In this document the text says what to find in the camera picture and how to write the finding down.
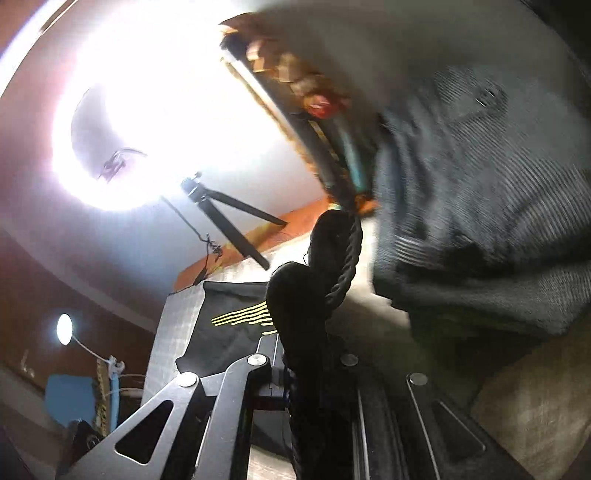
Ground thin black cable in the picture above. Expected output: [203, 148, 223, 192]
[161, 194, 223, 289]

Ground dark grey ribbed cloth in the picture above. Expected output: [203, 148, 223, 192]
[372, 62, 591, 340]

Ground blue board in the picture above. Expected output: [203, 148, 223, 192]
[45, 374, 98, 424]

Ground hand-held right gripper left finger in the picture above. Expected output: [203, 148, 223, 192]
[55, 335, 289, 480]

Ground cluttered shelf rack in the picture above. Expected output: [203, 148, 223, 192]
[218, 13, 382, 217]

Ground round white gooseneck lamp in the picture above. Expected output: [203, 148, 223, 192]
[55, 313, 126, 370]

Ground bright ceiling light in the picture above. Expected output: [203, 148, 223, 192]
[51, 21, 241, 213]

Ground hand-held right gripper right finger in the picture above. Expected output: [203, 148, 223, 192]
[339, 352, 536, 480]

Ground black tripod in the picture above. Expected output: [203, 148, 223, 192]
[180, 172, 288, 271]

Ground black cloth with yellow stripes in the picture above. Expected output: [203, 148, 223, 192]
[141, 256, 278, 409]

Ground black pants with yellow print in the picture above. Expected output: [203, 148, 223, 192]
[175, 210, 365, 480]

